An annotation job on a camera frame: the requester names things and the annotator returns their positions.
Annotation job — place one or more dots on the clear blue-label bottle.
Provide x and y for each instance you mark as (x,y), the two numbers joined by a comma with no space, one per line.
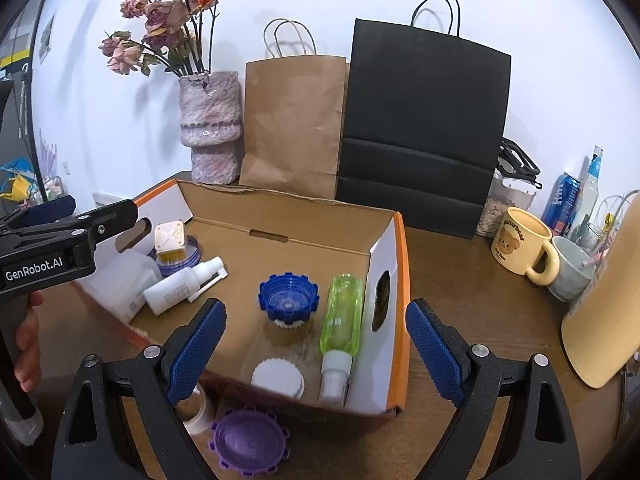
(588,195)

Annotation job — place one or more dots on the white ribbed cap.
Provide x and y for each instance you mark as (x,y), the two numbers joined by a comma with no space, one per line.
(289,326)

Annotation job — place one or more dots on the blue soda can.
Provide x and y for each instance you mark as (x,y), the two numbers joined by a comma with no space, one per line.
(561,203)

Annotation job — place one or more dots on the white ribbed round lid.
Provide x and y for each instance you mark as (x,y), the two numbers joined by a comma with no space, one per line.
(279,376)

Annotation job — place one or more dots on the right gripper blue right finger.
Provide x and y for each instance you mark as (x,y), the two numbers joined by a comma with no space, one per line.
(442,350)

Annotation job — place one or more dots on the cream thermos jug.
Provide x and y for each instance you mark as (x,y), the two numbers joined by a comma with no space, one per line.
(601,332)

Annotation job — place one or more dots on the black paper bag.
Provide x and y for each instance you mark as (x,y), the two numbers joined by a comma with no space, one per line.
(424,119)

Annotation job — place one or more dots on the large blue-rimmed round lid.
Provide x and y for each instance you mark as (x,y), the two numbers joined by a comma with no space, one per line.
(191,258)

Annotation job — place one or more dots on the purple gear-shaped lid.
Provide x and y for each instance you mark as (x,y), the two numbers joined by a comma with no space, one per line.
(249,442)

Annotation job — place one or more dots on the cream cube-shaped box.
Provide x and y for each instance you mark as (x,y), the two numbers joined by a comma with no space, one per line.
(170,240)

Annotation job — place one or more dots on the clear jar with black clips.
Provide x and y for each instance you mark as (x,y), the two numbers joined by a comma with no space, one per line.
(515,184)

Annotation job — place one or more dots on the cluttered storage shelf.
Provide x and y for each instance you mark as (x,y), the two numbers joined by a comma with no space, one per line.
(19,184)

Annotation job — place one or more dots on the translucent white plastic container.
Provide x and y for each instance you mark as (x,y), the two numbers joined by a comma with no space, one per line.
(120,285)

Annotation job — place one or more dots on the yellow bear mug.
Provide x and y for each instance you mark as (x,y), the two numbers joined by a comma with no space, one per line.
(523,246)

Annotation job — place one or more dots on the green spray bottle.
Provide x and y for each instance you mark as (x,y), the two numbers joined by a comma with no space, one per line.
(340,337)

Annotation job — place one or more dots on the dried pink rose bouquet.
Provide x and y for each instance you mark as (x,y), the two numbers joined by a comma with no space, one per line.
(178,35)

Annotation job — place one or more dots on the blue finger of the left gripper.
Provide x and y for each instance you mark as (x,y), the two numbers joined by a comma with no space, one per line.
(107,221)
(48,212)

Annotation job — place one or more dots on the grey ceramic cup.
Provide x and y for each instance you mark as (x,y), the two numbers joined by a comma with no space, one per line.
(574,275)

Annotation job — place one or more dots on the pink knitted vase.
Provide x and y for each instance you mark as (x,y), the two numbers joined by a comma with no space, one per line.
(211,124)

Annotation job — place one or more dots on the person's left hand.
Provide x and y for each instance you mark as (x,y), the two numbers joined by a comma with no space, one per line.
(27,367)

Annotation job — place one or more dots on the black light stand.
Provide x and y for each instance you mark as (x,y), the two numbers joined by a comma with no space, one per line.
(29,121)

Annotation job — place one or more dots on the brown paper bag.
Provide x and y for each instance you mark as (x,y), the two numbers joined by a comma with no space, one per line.
(293,117)

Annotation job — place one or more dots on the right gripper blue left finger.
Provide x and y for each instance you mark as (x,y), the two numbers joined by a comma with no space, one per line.
(189,348)

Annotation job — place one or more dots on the white round open jar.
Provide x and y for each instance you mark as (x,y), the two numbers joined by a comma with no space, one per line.
(196,412)

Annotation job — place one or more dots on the white wall socket box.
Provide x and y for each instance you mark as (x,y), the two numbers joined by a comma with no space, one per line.
(103,199)

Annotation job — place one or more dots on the blue gear-shaped lid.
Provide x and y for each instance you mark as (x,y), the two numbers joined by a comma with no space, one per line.
(288,297)

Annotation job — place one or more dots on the red cardboard pumpkin box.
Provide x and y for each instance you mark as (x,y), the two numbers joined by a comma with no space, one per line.
(259,233)

